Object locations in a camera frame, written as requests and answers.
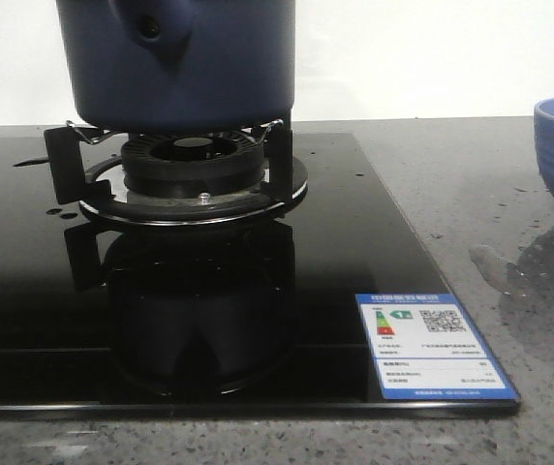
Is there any black metal pot support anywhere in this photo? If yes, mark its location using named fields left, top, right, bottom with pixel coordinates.
left=45, top=119, right=308, bottom=228

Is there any dark blue cooking pot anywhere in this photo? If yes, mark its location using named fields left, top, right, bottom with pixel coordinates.
left=57, top=0, right=295, bottom=134

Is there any black glass gas stove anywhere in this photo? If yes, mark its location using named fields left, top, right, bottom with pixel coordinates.
left=0, top=134, right=520, bottom=419

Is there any black round gas burner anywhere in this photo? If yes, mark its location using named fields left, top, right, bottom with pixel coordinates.
left=121, top=132, right=264, bottom=199

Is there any blue white energy label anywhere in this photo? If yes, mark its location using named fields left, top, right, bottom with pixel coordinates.
left=355, top=294, right=519, bottom=401

